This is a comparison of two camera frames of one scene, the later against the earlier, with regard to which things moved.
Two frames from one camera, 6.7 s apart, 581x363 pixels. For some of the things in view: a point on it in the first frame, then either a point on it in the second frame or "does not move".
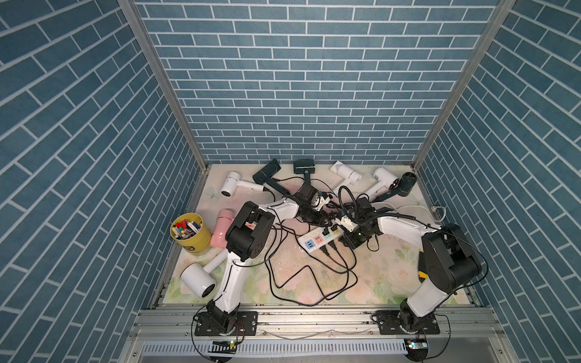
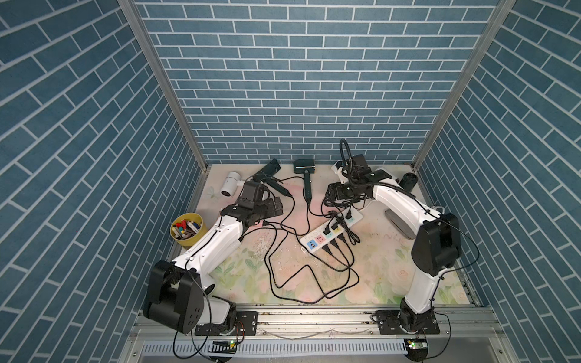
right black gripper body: x=357 y=235 to x=343 y=192
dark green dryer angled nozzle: x=265 y=176 does not move
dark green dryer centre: x=305 y=166 does not move
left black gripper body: x=312 y=217 to x=268 y=210
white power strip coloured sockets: x=309 y=243 does not move
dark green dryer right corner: x=407 y=181 does not move
